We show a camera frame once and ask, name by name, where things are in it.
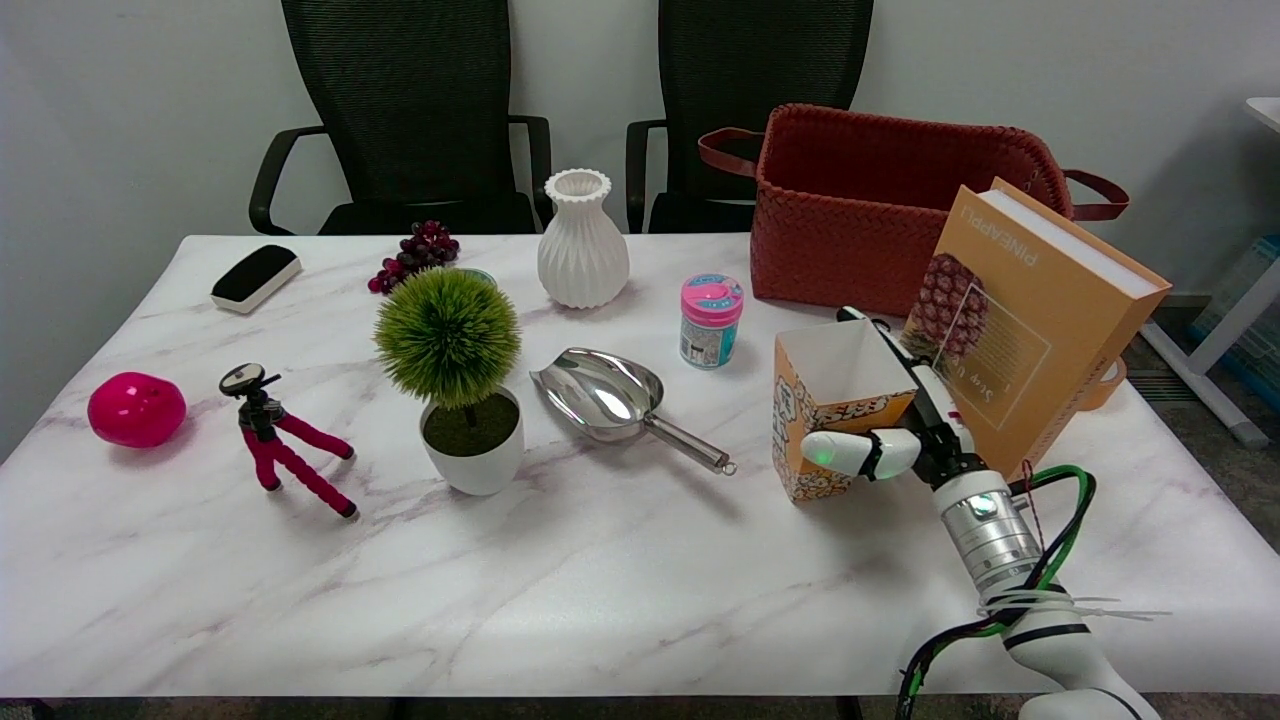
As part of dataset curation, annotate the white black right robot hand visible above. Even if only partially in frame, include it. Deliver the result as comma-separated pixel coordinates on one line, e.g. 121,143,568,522
800,306,983,491

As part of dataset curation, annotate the orange popcorn box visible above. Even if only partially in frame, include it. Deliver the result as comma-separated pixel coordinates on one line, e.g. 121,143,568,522
772,318,919,504

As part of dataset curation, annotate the orange pineapple book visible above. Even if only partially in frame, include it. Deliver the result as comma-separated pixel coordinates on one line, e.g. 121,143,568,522
900,178,1173,481

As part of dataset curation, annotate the orange tape roll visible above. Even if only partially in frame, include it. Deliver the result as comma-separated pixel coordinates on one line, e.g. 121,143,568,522
1075,355,1129,412

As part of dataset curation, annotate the red-brown woven basket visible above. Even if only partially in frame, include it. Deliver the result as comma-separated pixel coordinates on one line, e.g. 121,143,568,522
697,103,1131,319

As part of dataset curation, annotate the pink-lidded gum jar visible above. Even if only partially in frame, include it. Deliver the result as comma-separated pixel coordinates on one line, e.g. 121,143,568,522
679,274,745,371

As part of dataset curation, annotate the white side desk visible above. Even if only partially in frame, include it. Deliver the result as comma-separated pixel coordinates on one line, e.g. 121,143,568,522
1140,97,1280,448

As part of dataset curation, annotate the shiny metal scoop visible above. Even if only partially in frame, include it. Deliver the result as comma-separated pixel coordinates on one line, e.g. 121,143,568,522
529,347,738,476

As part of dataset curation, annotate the black mesh office chair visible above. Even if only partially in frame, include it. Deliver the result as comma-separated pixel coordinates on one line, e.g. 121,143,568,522
248,0,554,237
626,0,875,235

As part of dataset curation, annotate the white ribbed vase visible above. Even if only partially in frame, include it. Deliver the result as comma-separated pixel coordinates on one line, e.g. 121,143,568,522
537,168,631,309

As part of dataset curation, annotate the green ball plant white pot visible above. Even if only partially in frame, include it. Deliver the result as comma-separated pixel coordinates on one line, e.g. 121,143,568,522
373,267,526,497

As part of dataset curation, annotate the dark red grape bunch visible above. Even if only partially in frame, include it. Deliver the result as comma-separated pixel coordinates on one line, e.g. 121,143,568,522
367,220,461,295

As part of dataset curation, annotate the pink flexible mini tripod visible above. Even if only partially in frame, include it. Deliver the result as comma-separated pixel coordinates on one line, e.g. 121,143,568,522
219,363,359,521

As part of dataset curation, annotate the black white board eraser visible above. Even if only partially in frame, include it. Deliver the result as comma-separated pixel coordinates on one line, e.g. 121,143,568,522
210,244,303,315

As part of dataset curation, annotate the pink plastic ball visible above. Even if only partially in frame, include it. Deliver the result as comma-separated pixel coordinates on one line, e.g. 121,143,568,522
87,371,188,449

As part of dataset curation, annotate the black green robot cable bundle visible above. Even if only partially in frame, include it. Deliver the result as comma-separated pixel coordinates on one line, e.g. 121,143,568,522
895,464,1101,720

